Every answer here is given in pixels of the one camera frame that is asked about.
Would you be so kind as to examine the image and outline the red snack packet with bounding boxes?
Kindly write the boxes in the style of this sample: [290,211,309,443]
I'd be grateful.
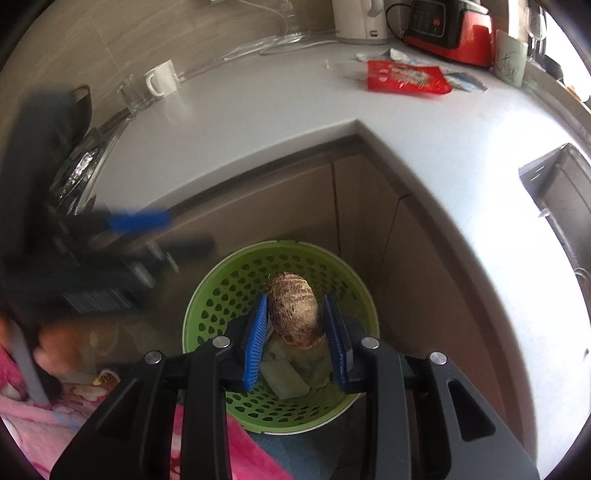
[366,60,453,95]

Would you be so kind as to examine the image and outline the white foam trash block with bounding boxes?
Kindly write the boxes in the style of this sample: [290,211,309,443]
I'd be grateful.
[260,360,310,400]

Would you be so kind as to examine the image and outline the brown taro root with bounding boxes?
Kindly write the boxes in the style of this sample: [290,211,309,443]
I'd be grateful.
[267,272,325,350]

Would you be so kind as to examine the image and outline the white coffee mug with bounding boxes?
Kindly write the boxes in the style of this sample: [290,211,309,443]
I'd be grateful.
[144,60,179,99]

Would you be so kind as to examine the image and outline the brown cabinet doors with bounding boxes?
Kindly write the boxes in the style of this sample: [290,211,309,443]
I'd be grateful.
[166,142,508,413]

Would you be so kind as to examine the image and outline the pink floral clothing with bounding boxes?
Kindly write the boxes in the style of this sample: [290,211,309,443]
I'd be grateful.
[1,350,291,479]

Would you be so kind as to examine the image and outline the white electric kettle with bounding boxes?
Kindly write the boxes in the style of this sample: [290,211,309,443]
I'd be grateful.
[332,0,389,45]

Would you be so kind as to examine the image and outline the green perforated trash basket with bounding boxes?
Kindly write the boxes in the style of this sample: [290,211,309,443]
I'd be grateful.
[182,240,380,435]

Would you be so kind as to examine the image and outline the person's left hand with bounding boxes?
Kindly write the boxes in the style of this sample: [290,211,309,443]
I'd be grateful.
[0,317,100,393]

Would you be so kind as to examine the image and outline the black pot with lid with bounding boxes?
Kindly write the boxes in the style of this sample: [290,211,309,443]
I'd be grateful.
[49,85,104,214]

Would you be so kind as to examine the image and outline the wine glass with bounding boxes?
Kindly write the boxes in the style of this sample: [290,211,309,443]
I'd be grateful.
[526,1,547,63]

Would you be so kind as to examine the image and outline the clear drinking glass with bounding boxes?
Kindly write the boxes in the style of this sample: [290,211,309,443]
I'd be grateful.
[117,75,152,115]

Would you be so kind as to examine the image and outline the white kettle power cable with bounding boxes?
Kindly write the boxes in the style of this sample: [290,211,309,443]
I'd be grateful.
[221,0,343,63]

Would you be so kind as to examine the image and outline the stainless steel sink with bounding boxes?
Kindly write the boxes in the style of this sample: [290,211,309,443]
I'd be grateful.
[519,143,591,303]

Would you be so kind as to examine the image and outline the red black blender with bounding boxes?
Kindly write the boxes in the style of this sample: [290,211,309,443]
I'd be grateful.
[403,0,495,68]

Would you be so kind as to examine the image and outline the pale green ceramic cup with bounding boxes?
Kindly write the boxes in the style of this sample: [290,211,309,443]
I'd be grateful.
[493,30,528,88]

